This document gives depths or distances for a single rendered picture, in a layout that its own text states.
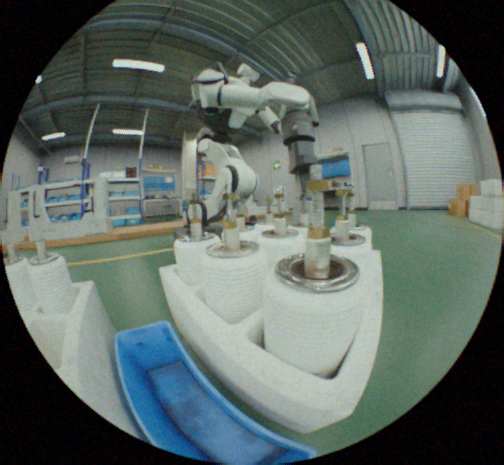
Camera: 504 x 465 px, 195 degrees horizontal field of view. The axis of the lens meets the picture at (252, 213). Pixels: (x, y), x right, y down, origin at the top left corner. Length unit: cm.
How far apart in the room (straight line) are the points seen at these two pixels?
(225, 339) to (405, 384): 35
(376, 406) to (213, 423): 25
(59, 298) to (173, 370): 24
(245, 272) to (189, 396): 27
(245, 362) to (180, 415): 21
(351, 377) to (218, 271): 17
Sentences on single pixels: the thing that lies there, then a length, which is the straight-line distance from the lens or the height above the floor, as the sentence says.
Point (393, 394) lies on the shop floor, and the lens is 38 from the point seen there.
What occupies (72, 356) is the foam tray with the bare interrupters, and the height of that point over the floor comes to 18.
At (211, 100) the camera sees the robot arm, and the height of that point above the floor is 62.
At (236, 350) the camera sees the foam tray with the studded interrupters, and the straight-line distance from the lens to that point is 16.
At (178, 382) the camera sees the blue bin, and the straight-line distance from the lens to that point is 36.
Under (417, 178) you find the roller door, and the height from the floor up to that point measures 91.
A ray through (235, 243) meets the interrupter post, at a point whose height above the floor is 26.
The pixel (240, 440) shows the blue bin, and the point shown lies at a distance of 31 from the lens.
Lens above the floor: 31
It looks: 3 degrees down
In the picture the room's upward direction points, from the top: 3 degrees counter-clockwise
